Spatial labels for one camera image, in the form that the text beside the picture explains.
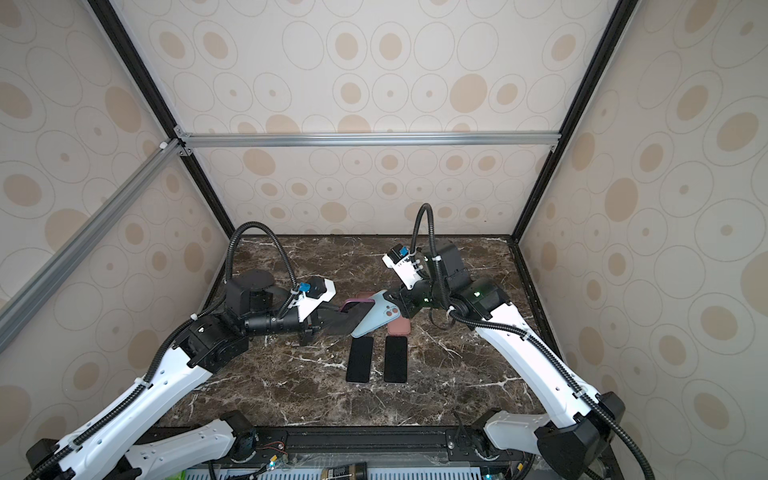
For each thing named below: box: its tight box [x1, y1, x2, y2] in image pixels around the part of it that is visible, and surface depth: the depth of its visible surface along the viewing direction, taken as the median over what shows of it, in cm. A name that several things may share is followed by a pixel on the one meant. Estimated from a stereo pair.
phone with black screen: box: [384, 336, 407, 383], surface depth 89 cm
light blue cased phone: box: [350, 290, 401, 338], surface depth 71 cm
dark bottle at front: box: [321, 462, 368, 480], surface depth 69 cm
